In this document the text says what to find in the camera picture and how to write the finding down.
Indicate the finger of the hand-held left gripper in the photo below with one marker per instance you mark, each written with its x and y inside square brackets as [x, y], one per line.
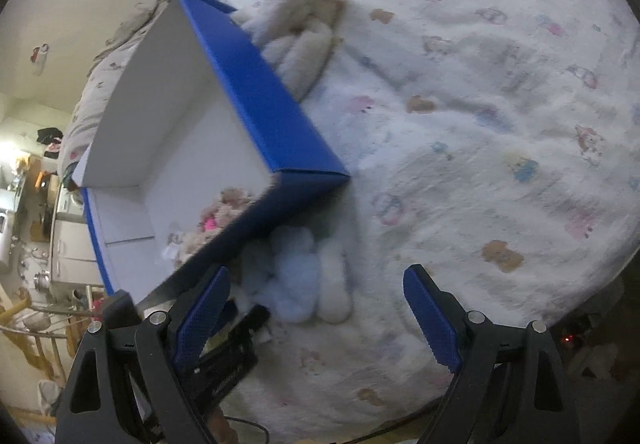
[230, 311]
[255, 321]

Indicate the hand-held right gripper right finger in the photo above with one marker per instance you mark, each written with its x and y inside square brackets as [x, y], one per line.
[430, 319]

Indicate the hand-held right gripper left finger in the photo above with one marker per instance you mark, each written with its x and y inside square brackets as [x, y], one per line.
[200, 319]

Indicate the light blue fluffy knot cushion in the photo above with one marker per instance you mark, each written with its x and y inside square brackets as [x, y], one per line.
[295, 274]

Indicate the small white sock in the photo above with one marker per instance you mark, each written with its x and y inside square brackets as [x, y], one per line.
[175, 241]

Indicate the beige lace scrunchie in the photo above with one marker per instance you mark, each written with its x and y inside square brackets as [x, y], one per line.
[232, 201]

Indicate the blue cardboard box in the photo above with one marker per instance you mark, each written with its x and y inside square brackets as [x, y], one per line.
[280, 124]

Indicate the person's left hand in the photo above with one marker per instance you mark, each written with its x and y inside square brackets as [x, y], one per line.
[222, 429]

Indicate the dark device with red light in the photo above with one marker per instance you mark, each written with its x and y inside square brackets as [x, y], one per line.
[567, 338]

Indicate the white kitchen cabinet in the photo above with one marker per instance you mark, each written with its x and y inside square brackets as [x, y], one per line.
[75, 249]

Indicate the printed white bedsheet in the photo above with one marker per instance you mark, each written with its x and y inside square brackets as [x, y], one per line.
[475, 174]

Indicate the metal pot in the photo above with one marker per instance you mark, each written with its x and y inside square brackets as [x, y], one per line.
[41, 281]

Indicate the white crumpled cloth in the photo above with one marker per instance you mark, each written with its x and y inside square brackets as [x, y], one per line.
[595, 356]

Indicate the white washing machine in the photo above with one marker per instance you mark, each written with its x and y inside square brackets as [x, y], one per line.
[70, 201]

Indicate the yellow wooden chair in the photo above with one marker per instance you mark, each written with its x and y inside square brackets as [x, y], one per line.
[20, 319]

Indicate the dark hanging clothes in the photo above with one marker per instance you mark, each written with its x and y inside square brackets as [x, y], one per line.
[49, 134]

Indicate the cream fluffy knot cushion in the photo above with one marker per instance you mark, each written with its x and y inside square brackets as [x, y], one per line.
[300, 49]

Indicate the grey printed quilt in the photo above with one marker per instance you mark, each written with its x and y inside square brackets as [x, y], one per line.
[120, 37]

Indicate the small wall decoration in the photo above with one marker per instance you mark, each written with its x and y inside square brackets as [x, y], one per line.
[40, 55]

